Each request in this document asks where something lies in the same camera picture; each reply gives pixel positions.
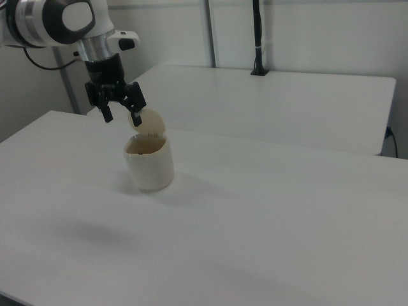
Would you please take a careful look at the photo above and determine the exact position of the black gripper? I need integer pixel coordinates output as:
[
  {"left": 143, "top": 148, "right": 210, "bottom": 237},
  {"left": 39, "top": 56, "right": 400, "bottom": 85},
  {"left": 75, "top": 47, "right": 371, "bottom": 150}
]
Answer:
[{"left": 84, "top": 53, "right": 148, "bottom": 129}]

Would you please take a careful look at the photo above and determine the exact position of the cream trash bin lid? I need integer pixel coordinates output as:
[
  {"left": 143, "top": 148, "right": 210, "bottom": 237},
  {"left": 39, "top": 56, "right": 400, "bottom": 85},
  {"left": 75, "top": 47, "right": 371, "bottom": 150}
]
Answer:
[{"left": 126, "top": 108, "right": 167, "bottom": 139}]

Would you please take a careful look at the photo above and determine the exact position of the cream round trash bin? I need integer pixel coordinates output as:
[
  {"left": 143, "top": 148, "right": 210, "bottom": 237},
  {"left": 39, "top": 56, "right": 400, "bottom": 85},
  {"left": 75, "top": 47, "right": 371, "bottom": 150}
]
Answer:
[{"left": 122, "top": 135, "right": 175, "bottom": 193}]

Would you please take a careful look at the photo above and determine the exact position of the white rear table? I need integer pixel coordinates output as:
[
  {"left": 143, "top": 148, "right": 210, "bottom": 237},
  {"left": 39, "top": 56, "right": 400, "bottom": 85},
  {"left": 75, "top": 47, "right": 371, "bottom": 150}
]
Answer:
[{"left": 86, "top": 64, "right": 397, "bottom": 157}]

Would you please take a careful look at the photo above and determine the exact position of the grey metal frame post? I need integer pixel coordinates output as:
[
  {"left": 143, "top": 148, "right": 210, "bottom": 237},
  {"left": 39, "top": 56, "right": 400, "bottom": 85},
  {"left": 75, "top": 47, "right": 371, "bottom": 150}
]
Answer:
[
  {"left": 203, "top": 0, "right": 221, "bottom": 69},
  {"left": 52, "top": 47, "right": 81, "bottom": 115}
]

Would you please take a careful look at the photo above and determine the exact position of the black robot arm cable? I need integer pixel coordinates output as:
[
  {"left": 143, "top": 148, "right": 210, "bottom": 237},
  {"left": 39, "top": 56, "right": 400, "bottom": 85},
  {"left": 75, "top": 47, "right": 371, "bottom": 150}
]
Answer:
[{"left": 23, "top": 48, "right": 81, "bottom": 71}]

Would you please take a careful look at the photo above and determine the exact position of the black clamped camera pole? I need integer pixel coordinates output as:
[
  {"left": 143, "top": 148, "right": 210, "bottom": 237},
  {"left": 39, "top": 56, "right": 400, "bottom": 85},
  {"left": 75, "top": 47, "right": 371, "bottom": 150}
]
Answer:
[{"left": 249, "top": 0, "right": 270, "bottom": 77}]

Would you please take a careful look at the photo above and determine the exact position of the black cable with plug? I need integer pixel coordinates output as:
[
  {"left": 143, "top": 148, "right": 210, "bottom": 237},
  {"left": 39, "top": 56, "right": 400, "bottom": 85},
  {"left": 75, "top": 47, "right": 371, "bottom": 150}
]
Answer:
[{"left": 383, "top": 125, "right": 400, "bottom": 158}]

